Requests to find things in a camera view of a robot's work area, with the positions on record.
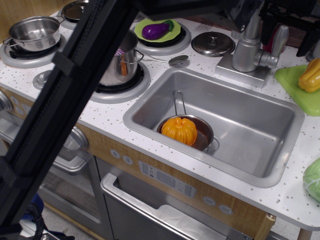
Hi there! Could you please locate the rear left stove burner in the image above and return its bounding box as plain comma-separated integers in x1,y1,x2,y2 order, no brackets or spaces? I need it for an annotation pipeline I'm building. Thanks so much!
51,8,77,31

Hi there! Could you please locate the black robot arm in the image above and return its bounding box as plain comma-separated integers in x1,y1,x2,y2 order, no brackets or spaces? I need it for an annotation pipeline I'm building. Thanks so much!
0,0,320,231

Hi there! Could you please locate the steel two-handled pot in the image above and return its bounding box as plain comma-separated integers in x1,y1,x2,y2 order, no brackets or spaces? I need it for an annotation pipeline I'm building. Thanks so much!
2,16,64,52

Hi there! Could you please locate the silver oven knob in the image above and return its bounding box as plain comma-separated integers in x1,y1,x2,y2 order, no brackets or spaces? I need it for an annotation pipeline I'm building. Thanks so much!
63,126,89,151

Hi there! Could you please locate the silver rear countertop knob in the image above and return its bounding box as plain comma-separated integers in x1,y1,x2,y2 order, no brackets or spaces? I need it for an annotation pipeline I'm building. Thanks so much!
133,13,146,23

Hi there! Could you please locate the purple toy eggplant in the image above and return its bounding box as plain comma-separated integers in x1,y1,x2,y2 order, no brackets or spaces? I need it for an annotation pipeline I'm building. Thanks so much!
141,20,175,41

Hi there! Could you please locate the silver faucet lever handle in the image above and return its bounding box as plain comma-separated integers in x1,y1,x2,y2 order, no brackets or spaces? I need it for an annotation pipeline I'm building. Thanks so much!
271,25,289,58

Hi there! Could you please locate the green cutting board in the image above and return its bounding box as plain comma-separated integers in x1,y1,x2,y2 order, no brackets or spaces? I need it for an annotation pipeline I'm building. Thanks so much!
274,65,320,117

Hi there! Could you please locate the silver countertop knob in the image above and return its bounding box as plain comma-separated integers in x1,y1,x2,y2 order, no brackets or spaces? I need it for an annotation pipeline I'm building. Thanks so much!
133,13,146,23
32,70,52,90

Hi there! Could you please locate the green toy cabbage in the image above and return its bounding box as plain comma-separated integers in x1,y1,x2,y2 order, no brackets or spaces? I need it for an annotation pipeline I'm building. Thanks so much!
302,158,320,202

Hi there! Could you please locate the steel pot lid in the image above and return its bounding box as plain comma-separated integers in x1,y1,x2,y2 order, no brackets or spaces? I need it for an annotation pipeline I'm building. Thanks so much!
191,31,236,57

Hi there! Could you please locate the black braided cable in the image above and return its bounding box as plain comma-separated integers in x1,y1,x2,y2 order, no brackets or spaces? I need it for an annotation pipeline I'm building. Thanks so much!
23,202,46,240

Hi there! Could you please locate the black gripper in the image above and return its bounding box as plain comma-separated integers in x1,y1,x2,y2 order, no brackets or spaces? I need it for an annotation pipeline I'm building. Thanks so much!
259,0,320,57

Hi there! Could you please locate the small steel saucepan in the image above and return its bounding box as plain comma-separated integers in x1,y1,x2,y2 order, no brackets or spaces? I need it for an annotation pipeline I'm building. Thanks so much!
156,90,214,152

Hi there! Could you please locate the toy oven door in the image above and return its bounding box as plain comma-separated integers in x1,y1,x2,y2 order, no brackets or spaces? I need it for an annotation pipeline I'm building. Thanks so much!
0,109,115,240

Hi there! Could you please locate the orange toy pumpkin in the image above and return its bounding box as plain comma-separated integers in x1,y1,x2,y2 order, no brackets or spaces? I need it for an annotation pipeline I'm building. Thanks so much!
160,117,198,146

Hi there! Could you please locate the purple toy onion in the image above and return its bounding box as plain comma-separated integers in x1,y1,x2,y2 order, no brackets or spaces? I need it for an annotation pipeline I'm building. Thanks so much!
114,48,125,57

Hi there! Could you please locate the tall steel stock pot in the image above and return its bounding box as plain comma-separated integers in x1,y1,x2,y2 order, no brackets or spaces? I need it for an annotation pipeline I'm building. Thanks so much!
99,30,144,87

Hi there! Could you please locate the blue object on floor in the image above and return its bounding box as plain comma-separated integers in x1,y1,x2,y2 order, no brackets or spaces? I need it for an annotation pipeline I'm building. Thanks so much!
21,193,45,222

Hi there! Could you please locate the dishwasher control panel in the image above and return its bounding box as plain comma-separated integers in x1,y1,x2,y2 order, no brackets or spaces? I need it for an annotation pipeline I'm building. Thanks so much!
138,160,197,199

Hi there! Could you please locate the steel pan rear burner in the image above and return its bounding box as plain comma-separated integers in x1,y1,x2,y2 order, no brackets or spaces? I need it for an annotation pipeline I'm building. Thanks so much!
61,0,89,22

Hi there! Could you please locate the green round plate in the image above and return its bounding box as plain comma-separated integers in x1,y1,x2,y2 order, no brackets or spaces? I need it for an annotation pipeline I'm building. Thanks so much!
133,19,182,43

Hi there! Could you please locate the rear right stove burner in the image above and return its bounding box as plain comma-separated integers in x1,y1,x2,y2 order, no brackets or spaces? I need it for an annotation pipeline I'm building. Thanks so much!
136,24,191,56

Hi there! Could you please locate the toy dishwasher door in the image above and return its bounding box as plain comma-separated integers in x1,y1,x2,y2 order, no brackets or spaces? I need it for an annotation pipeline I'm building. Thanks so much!
96,159,251,240

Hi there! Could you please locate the silver toy faucet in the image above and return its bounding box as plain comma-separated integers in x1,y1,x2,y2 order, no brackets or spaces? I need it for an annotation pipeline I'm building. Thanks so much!
215,6,280,88

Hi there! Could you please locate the silver toy sink basin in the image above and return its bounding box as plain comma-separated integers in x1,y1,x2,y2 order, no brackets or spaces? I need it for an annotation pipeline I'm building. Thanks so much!
123,68,305,188

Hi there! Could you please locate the stove burner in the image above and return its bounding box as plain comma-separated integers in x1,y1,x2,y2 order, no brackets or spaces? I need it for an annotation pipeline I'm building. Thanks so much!
51,8,77,31
90,63,151,104
136,24,191,56
0,35,67,69

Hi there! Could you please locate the silver far left knob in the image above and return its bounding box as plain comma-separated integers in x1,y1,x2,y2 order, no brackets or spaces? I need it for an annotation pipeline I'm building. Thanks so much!
0,91,13,112

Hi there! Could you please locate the steel spoon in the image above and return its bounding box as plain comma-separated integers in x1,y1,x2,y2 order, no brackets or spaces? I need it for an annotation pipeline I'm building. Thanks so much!
142,55,189,66

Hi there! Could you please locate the front centre stove burner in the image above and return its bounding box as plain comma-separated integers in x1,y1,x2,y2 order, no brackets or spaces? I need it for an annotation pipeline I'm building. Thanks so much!
90,63,151,104

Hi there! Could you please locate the yellow toy bell pepper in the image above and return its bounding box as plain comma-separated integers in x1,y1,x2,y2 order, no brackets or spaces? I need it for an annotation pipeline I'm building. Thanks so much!
298,58,320,93

